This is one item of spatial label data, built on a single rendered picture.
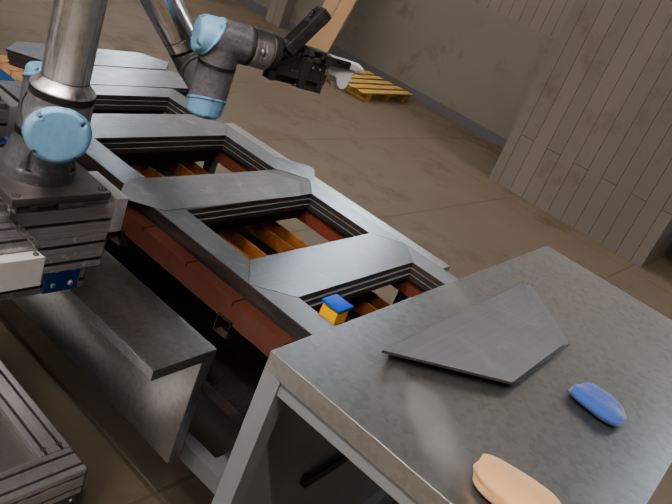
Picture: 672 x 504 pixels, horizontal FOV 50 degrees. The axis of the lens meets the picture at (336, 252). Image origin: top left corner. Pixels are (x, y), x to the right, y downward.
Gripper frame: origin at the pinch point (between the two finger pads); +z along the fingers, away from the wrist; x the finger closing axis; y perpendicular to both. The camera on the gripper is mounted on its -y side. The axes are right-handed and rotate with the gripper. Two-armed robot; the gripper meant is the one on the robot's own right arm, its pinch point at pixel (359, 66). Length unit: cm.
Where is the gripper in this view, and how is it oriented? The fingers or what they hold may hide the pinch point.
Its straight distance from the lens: 156.2
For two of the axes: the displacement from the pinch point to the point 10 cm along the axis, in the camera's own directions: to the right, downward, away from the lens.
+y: -2.9, 9.1, 3.0
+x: 4.1, 4.1, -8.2
